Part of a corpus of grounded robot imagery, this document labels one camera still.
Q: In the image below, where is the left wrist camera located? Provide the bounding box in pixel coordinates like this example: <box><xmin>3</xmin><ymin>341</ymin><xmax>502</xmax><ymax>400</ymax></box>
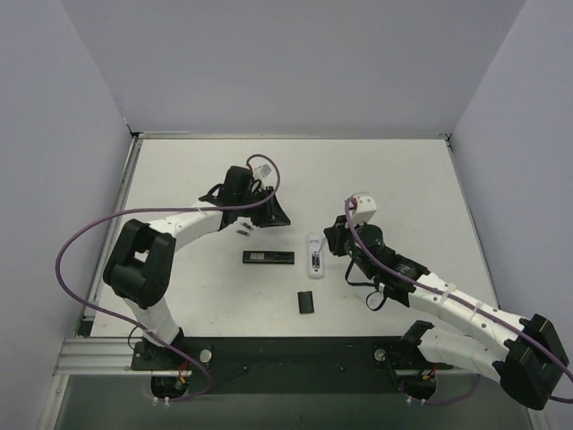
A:
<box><xmin>252</xmin><ymin>164</ymin><xmax>273</xmax><ymax>181</ymax></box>

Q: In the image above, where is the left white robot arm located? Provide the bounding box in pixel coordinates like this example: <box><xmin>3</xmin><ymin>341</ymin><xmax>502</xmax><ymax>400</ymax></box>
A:
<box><xmin>103</xmin><ymin>164</ymin><xmax>291</xmax><ymax>369</ymax></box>

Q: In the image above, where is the black remote control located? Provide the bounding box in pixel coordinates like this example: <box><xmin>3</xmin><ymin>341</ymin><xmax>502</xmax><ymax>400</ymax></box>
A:
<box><xmin>242</xmin><ymin>251</ymin><xmax>295</xmax><ymax>265</ymax></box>

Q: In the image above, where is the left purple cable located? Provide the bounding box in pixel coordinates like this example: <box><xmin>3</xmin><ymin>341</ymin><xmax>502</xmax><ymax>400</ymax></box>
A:
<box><xmin>54</xmin><ymin>154</ymin><xmax>282</xmax><ymax>402</ymax></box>

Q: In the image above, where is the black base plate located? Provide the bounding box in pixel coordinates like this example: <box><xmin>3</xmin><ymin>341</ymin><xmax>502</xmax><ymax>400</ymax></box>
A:
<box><xmin>131</xmin><ymin>336</ymin><xmax>448</xmax><ymax>395</ymax></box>

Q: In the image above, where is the white remote control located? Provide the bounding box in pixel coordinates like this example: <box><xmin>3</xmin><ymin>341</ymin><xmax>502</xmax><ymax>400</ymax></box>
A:
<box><xmin>306</xmin><ymin>233</ymin><xmax>325</xmax><ymax>280</ymax></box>

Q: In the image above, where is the aluminium table rail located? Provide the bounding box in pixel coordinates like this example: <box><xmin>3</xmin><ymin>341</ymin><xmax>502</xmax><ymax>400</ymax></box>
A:
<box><xmin>53</xmin><ymin>338</ymin><xmax>150</xmax><ymax>376</ymax></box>

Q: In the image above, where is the black battery cover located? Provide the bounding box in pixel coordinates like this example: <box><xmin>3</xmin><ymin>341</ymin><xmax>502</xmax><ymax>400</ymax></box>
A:
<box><xmin>297</xmin><ymin>291</ymin><xmax>314</xmax><ymax>314</ymax></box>

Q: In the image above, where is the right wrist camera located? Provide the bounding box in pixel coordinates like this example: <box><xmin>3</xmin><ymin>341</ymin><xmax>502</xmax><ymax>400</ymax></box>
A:
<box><xmin>349</xmin><ymin>192</ymin><xmax>377</xmax><ymax>226</ymax></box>

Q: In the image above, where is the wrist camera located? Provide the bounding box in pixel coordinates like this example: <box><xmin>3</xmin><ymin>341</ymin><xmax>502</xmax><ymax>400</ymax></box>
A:
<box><xmin>252</xmin><ymin>164</ymin><xmax>273</xmax><ymax>181</ymax></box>
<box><xmin>349</xmin><ymin>192</ymin><xmax>377</xmax><ymax>226</ymax></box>

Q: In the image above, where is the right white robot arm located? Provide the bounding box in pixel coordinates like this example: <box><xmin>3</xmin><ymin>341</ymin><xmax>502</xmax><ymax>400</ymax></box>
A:
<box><xmin>324</xmin><ymin>216</ymin><xmax>572</xmax><ymax>410</ymax></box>

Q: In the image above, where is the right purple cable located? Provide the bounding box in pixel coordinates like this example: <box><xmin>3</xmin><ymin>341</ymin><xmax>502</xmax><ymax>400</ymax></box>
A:
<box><xmin>343</xmin><ymin>196</ymin><xmax>573</xmax><ymax>407</ymax></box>

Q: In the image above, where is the purple cable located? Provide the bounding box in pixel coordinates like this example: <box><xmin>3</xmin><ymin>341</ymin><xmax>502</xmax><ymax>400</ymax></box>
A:
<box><xmin>343</xmin><ymin>196</ymin><xmax>573</xmax><ymax>407</ymax></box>
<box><xmin>54</xmin><ymin>154</ymin><xmax>282</xmax><ymax>402</ymax></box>

